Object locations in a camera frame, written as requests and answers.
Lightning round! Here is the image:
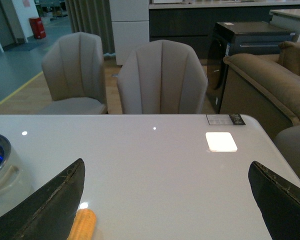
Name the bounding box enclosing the beige chair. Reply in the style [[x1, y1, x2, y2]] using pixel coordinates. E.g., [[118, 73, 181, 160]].
[[39, 32, 108, 115], [117, 40, 208, 115], [273, 125, 300, 179]]

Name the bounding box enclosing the white cabinet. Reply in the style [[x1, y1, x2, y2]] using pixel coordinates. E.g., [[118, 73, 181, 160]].
[[109, 0, 150, 66]]

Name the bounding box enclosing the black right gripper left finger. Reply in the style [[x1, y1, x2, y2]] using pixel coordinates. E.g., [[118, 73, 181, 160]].
[[0, 158, 85, 240]]

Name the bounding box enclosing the yellow corn cob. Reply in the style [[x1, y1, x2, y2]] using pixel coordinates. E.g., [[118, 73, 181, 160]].
[[67, 208, 97, 240]]

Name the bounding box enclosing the beige chair left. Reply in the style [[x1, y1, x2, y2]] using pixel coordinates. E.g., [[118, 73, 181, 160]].
[[39, 32, 108, 115]]

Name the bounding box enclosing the beige chair at right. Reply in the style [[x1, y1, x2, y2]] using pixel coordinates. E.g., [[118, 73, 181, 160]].
[[273, 125, 300, 179]]

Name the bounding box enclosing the brown fabric sofa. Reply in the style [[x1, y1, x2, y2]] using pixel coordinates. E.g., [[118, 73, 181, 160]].
[[219, 41, 300, 139]]

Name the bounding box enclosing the table label sticker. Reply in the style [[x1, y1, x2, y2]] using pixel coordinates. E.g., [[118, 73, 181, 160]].
[[206, 113, 246, 126]]

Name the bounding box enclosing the white electric cooking pot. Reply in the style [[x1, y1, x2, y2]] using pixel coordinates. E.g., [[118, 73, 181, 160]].
[[0, 134, 33, 203]]

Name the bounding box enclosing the grey-green curtain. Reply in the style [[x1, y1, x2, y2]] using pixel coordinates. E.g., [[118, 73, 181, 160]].
[[65, 0, 115, 54]]

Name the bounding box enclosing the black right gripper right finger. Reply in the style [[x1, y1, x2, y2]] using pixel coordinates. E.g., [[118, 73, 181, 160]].
[[248, 161, 300, 240]]

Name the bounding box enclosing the dark kitchen counter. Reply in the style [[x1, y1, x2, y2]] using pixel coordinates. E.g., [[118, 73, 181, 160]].
[[149, 0, 300, 59]]

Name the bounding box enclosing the beige chair middle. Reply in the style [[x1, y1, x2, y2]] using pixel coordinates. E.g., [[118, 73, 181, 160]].
[[117, 40, 208, 115]]

